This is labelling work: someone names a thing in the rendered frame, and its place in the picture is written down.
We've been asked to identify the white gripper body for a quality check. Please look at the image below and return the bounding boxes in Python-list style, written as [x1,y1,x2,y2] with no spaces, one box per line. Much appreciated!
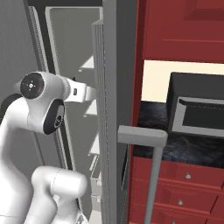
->
[85,86,97,102]

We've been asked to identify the white fridge shelf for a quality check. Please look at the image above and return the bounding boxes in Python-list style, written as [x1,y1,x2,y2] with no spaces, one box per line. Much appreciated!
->
[83,99,99,118]
[78,54,96,73]
[87,132,102,158]

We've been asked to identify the grey fridge door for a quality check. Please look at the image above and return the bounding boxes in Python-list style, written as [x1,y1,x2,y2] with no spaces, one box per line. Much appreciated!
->
[91,0,138,224]

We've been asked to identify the grey fridge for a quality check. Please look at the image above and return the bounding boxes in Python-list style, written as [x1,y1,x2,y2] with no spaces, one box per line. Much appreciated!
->
[0,0,103,224]

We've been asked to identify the white fridge bin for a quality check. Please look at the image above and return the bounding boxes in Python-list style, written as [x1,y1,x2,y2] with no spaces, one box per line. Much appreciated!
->
[88,171,103,224]

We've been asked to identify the black and grey microwave oven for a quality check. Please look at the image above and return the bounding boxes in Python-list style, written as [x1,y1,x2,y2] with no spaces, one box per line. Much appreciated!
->
[166,71,224,140]

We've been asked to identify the red drawer front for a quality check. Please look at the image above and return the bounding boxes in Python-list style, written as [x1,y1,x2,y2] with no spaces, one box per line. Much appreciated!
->
[209,194,224,224]
[128,202,212,224]
[129,178,221,216]
[131,156,224,191]

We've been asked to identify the grey fridge door handle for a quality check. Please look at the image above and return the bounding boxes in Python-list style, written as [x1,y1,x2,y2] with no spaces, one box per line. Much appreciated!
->
[116,124,169,224]

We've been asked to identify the grey microwave door handle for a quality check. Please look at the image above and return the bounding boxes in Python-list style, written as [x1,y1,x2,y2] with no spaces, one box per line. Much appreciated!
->
[178,98,224,107]

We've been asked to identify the red wall cupboard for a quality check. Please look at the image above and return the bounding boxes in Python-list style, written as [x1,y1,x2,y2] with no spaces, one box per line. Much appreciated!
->
[142,0,224,64]

